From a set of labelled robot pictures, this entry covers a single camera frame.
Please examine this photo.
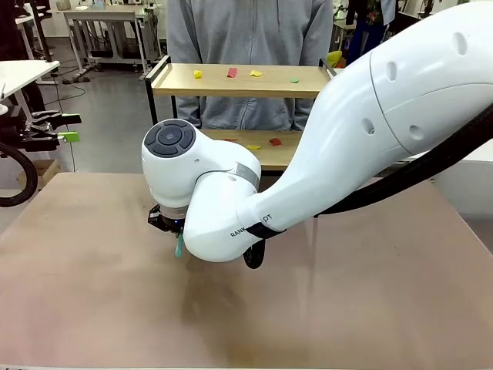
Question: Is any two-tier wooden shelf rack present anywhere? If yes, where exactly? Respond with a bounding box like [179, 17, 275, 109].
[145, 54, 338, 128]

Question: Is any person in blue trousers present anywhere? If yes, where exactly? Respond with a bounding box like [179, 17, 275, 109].
[346, 0, 397, 66]

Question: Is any person in grey hoodie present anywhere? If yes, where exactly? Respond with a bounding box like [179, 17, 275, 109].
[166, 0, 334, 132]

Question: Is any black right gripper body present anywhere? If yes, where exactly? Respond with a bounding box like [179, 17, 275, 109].
[158, 214, 185, 234]

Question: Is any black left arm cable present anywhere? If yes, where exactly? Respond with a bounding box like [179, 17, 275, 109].
[0, 141, 39, 209]

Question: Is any grey workshop table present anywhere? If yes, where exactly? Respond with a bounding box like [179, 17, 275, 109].
[62, 8, 163, 76]

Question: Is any black metal stand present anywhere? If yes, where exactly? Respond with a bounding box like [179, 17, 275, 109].
[22, 0, 54, 62]

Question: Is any long wooden shelf board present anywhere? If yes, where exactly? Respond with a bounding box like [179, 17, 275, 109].
[151, 63, 336, 99]

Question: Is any white desk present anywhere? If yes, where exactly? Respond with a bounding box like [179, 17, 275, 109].
[0, 60, 62, 116]

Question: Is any short wooden shelf board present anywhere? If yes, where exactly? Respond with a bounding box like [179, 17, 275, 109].
[202, 129, 305, 170]

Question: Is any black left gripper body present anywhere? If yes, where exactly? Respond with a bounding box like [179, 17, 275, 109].
[0, 106, 35, 152]

